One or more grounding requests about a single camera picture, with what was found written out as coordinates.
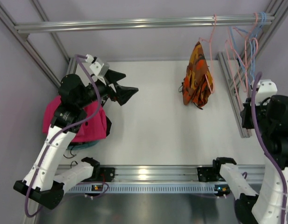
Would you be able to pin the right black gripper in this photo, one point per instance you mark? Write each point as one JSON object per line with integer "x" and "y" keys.
{"x": 245, "y": 116}

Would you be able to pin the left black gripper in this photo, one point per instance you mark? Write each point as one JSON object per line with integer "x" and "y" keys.
{"x": 113, "y": 88}

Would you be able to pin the pink trousers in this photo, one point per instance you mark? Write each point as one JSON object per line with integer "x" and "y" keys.
{"x": 49, "y": 112}

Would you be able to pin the orange camouflage trousers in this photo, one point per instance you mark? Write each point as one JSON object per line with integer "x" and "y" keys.
{"x": 197, "y": 85}

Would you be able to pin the pink wire hanger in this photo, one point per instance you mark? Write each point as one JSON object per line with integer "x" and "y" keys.
{"x": 242, "y": 76}
{"x": 210, "y": 53}

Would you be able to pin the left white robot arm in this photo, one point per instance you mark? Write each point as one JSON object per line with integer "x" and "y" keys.
{"x": 41, "y": 184}

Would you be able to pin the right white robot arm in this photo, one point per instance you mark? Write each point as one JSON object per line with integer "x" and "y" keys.
{"x": 269, "y": 119}

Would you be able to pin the pink empty hanger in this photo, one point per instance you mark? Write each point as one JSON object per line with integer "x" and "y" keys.
{"x": 245, "y": 65}

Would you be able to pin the black white patterned garment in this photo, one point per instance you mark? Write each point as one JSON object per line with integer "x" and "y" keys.
{"x": 107, "y": 126}

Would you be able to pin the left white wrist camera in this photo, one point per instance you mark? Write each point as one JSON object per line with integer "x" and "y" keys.
{"x": 98, "y": 66}

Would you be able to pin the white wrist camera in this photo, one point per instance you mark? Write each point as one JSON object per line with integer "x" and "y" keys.
{"x": 265, "y": 89}
{"x": 98, "y": 66}

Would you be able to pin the right aluminium frame post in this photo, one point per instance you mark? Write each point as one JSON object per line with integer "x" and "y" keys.
{"x": 279, "y": 10}

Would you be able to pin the aluminium frame post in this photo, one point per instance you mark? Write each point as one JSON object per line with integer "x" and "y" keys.
{"x": 44, "y": 49}
{"x": 279, "y": 10}

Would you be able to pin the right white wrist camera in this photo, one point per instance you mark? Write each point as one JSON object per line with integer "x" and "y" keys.
{"x": 265, "y": 89}

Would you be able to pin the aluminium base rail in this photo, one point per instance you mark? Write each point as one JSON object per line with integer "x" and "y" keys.
{"x": 167, "y": 173}

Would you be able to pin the aluminium hanging rail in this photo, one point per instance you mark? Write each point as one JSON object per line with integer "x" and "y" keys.
{"x": 116, "y": 24}

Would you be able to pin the slotted grey cable duct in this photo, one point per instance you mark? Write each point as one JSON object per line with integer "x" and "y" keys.
{"x": 196, "y": 188}

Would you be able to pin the left aluminium frame post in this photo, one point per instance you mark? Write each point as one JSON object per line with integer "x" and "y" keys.
{"x": 44, "y": 49}

